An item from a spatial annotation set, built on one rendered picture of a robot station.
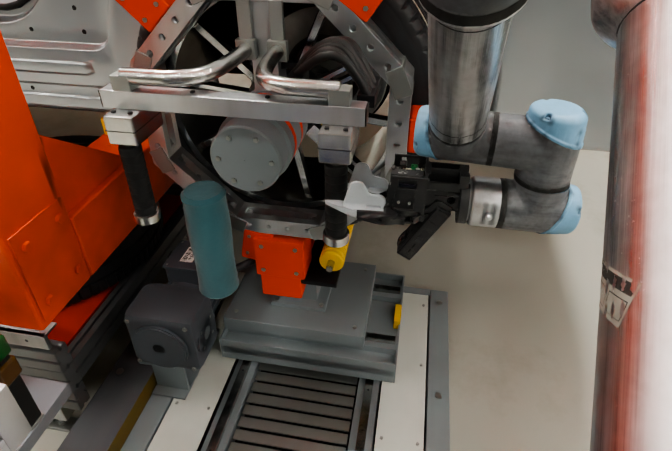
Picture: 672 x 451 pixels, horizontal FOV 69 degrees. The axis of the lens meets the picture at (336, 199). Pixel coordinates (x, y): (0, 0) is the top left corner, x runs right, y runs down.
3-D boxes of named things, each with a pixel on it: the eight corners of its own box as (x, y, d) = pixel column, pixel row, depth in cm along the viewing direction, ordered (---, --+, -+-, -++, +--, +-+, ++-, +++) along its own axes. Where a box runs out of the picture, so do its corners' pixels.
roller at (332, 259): (359, 209, 137) (360, 191, 134) (341, 280, 113) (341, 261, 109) (339, 207, 138) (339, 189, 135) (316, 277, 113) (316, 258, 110)
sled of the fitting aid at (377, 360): (402, 294, 165) (405, 272, 160) (394, 385, 135) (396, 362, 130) (260, 276, 173) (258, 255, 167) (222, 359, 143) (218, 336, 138)
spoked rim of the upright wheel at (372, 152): (353, 190, 138) (448, 26, 110) (339, 240, 119) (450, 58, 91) (188, 110, 134) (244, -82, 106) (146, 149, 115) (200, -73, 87)
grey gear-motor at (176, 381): (258, 301, 163) (248, 214, 144) (209, 415, 128) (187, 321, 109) (207, 294, 165) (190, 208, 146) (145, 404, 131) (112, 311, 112)
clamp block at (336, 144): (359, 139, 80) (360, 109, 77) (351, 166, 72) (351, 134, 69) (329, 137, 80) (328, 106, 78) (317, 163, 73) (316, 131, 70)
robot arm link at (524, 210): (577, 169, 72) (562, 217, 77) (500, 163, 74) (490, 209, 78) (590, 198, 66) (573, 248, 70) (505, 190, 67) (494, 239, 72)
